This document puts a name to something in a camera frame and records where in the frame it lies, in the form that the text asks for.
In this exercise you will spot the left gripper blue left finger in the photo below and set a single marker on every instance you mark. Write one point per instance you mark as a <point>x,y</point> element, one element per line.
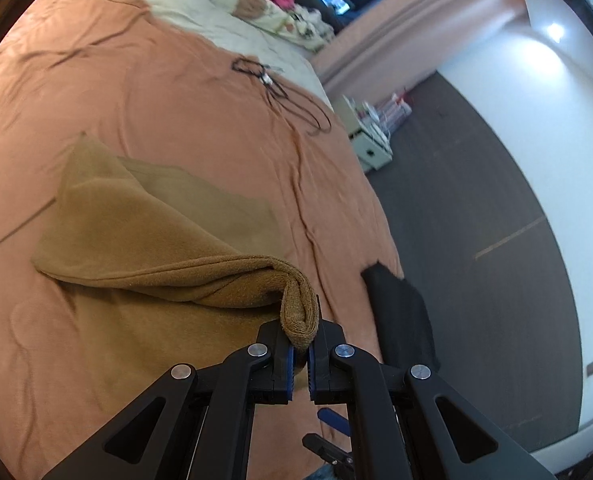
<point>190,423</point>

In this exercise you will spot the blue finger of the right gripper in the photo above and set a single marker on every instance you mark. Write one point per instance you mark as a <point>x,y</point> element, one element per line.
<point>334,420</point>

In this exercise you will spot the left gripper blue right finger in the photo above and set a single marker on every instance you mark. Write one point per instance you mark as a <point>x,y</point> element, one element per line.
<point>409,424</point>

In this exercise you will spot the olive brown printed t-shirt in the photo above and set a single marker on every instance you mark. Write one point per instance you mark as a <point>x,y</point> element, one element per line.
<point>163,267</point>

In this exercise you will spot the black garment on bed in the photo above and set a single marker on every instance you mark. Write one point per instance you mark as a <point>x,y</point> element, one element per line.
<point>402,321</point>

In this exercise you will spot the orange brown bed blanket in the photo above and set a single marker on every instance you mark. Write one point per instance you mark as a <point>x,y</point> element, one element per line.
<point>147,90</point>

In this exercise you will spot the white bedside drawer cabinet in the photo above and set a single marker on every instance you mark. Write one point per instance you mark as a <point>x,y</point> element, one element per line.
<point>369,142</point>

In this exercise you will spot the right pink curtain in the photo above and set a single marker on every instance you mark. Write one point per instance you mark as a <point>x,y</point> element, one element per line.
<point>398,43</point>

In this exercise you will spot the cream bear print duvet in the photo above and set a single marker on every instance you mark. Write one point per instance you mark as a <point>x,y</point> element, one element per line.
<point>204,18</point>

